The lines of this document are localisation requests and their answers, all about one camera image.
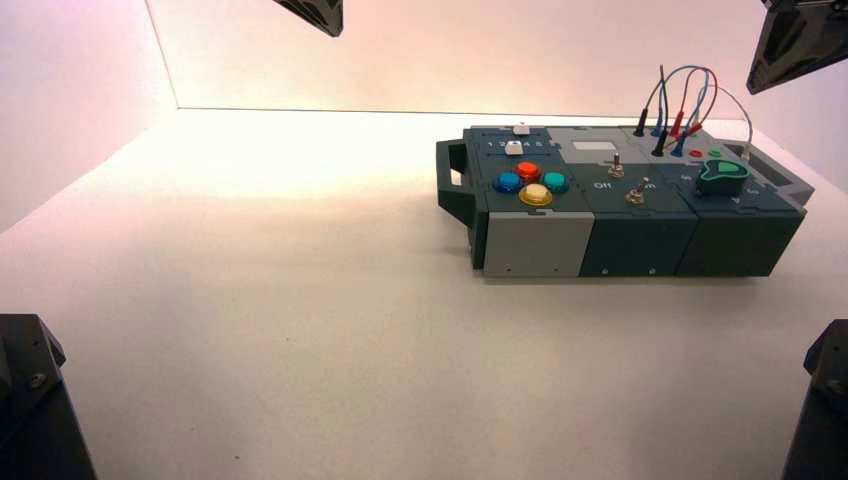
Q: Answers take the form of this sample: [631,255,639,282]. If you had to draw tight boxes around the green rotary knob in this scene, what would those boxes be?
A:
[695,158,752,198]

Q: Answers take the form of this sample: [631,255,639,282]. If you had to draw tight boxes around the thin white cable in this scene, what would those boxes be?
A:
[718,84,755,164]

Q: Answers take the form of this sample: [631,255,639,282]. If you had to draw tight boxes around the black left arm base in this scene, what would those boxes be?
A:
[0,314,99,480]

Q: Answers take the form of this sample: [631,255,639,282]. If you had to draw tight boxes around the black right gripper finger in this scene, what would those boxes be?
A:
[747,0,848,95]

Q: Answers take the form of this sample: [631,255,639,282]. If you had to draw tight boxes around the black jumper cable with plugs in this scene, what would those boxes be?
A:
[632,64,670,158]

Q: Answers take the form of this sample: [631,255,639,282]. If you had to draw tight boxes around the yellow dome push button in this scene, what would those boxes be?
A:
[518,183,554,208]

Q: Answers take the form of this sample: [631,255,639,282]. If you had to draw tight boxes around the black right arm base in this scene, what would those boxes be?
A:
[781,319,848,480]

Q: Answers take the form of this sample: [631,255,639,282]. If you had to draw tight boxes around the dark teal grey task box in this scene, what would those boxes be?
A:
[435,124,816,280]

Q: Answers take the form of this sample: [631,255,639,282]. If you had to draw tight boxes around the red jumper cable with plugs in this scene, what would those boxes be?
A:
[667,67,720,140]

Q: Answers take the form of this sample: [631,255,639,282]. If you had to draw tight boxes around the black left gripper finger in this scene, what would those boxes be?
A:
[273,0,344,38]

